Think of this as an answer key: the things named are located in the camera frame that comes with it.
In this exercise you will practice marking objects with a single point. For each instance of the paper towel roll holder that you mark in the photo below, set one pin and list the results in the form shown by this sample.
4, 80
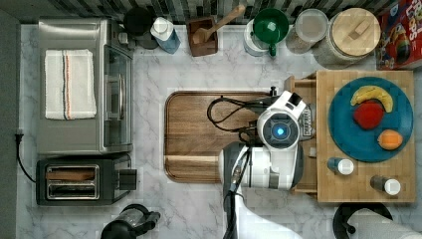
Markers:
368, 221

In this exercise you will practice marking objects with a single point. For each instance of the black kettle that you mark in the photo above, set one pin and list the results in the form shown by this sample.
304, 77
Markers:
134, 220

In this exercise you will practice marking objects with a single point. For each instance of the blue white-capped shaker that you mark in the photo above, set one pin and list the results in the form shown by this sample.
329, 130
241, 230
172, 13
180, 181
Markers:
339, 165

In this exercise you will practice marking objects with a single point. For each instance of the black round container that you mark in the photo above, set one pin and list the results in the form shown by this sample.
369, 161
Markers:
137, 22

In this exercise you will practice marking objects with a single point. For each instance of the white striped towel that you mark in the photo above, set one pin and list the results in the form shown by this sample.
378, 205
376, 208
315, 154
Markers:
69, 85

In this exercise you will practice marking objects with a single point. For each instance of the green funnel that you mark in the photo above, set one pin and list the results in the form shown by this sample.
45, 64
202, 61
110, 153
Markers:
270, 27

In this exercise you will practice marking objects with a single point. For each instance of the brown wooden tray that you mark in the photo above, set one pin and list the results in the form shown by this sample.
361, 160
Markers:
191, 142

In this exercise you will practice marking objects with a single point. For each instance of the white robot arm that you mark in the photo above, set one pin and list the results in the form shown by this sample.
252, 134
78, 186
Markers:
270, 157

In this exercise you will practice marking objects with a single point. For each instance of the yellow banana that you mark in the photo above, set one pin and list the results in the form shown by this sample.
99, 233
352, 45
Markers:
366, 93

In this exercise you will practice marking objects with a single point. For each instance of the red cereal box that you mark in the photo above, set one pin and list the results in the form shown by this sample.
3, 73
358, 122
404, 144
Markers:
400, 45

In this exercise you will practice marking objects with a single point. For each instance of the white jar under funnel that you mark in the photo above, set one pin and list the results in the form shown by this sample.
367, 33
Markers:
249, 46

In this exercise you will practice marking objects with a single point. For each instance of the clear-lidded grain jar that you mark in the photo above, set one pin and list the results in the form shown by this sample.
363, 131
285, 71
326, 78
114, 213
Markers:
310, 27

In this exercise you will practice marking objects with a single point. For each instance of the silver toaster oven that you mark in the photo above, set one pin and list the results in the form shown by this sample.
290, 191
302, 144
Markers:
110, 131

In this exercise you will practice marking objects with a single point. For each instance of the red apple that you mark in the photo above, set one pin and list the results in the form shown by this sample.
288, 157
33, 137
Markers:
368, 115

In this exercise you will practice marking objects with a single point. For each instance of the wooden-lidded glass jar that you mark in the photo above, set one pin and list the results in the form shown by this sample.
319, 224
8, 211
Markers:
352, 34

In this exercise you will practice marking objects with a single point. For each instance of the dark white-capped shaker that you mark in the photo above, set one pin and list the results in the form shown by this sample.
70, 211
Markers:
388, 185

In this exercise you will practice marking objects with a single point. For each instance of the brown wooden utensil box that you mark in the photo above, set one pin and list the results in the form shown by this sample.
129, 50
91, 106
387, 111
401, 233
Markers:
210, 46

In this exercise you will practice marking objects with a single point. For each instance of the blue plate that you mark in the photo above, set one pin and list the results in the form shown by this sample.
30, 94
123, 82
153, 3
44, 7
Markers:
361, 144

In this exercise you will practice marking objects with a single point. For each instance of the blue bottle white cap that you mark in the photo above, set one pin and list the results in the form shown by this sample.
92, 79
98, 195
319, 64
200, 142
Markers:
164, 33

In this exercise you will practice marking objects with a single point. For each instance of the orange fruit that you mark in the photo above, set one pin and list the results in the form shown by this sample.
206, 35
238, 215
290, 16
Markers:
390, 139

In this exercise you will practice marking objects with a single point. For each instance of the black toaster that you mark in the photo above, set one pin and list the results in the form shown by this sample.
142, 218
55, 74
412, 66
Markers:
84, 180

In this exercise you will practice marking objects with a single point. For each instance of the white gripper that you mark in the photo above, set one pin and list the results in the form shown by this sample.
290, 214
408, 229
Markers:
306, 122

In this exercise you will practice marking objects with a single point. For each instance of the wooden spoon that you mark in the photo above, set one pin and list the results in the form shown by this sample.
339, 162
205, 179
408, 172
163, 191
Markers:
203, 35

